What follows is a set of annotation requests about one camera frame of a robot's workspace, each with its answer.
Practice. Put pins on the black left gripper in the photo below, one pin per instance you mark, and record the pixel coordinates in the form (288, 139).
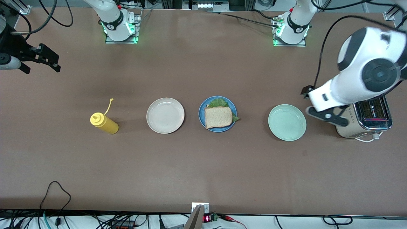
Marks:
(305, 89)

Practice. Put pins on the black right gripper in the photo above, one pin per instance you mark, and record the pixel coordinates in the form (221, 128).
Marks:
(19, 48)

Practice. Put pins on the green lettuce leaf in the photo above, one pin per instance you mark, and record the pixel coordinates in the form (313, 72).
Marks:
(217, 102)

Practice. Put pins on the bread slice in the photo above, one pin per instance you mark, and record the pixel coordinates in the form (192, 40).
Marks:
(218, 117)

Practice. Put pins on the yellow mustard squeeze bottle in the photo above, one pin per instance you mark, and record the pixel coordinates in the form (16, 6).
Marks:
(106, 124)

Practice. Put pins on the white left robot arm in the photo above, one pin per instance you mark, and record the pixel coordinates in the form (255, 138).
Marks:
(365, 63)

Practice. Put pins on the mint green round plate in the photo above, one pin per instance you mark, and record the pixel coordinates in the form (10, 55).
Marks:
(287, 122)

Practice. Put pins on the blue round plate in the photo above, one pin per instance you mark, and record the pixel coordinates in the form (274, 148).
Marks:
(222, 129)

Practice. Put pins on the beige round plate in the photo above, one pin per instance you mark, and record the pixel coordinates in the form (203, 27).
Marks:
(165, 115)

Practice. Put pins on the beige chrome toaster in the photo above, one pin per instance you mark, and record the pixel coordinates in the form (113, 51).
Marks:
(353, 132)

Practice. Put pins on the grey electronics box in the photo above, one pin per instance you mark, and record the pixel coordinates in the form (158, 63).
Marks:
(206, 5)

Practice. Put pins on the circuit board red display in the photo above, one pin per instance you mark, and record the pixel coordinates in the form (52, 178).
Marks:
(207, 218)

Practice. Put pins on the red power strip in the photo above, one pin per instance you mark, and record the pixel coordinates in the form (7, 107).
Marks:
(122, 226)

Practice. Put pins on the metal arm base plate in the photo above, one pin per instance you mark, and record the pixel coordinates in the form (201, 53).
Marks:
(127, 42)
(302, 45)

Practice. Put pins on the silver metal bracket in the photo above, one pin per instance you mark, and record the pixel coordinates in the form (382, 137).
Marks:
(205, 207)

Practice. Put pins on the grey camera mounting bar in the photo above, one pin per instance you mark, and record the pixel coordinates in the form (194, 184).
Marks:
(194, 221)

